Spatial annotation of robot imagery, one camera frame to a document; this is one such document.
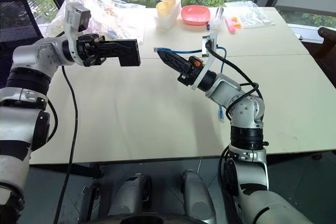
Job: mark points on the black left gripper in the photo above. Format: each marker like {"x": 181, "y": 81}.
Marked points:
{"x": 89, "y": 49}

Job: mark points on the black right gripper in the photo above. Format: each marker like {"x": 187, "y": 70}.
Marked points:
{"x": 190, "y": 73}

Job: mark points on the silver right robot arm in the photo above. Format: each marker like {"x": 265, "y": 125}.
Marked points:
{"x": 244, "y": 108}

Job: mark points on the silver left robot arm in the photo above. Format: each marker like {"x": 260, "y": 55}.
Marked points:
{"x": 26, "y": 58}

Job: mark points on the white cup holder box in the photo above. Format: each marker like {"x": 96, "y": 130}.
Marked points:
{"x": 168, "y": 20}

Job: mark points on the clear crumpled plastic bag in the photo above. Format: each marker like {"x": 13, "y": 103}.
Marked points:
{"x": 118, "y": 16}

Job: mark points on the pink plastic bowl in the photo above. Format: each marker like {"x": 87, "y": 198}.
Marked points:
{"x": 195, "y": 15}

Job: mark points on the clear plastic tube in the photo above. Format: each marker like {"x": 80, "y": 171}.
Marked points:
{"x": 217, "y": 18}

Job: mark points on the pink and orange toy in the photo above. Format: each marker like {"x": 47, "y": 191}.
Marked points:
{"x": 231, "y": 26}

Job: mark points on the flat clear plastic bag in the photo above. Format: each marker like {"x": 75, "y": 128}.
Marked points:
{"x": 252, "y": 15}

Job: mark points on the black mesh chair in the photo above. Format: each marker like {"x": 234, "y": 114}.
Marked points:
{"x": 15, "y": 19}

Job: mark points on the silver robot right leg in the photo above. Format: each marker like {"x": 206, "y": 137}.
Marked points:
{"x": 197, "y": 195}

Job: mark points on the silver robot leg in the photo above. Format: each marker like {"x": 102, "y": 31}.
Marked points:
{"x": 197, "y": 195}
{"x": 131, "y": 195}

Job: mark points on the silver robot left leg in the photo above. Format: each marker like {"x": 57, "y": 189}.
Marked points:
{"x": 131, "y": 195}

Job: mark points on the dark brown chair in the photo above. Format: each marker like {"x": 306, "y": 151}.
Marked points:
{"x": 326, "y": 43}

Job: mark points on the dark rounded robot waist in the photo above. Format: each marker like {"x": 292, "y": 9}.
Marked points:
{"x": 155, "y": 219}

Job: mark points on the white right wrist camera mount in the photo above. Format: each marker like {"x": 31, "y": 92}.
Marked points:
{"x": 201, "y": 74}

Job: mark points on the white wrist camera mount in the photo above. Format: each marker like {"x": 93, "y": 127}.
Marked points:
{"x": 201, "y": 74}
{"x": 70, "y": 14}

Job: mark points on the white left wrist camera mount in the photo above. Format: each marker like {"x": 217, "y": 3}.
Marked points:
{"x": 70, "y": 14}

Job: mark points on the black table leg bracket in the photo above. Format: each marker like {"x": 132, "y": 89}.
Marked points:
{"x": 89, "y": 203}

